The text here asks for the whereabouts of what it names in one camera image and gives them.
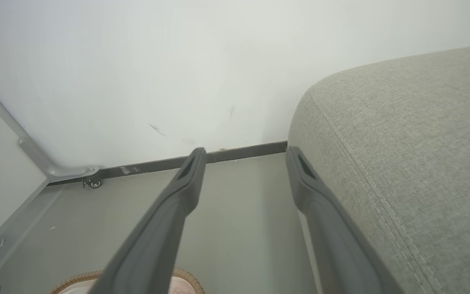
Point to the grey fabric sofa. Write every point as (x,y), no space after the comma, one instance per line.
(422,163)

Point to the cream perforated laundry basket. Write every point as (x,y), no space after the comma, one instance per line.
(190,278)

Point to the dark grey baseboard strip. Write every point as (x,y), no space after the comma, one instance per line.
(243,152)

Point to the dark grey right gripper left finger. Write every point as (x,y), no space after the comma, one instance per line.
(157,228)

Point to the small black caster wheel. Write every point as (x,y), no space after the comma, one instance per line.
(95,183)

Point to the grey metal partition frame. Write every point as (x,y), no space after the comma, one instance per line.
(35,155)

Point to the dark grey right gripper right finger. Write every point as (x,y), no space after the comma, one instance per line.
(333,245)

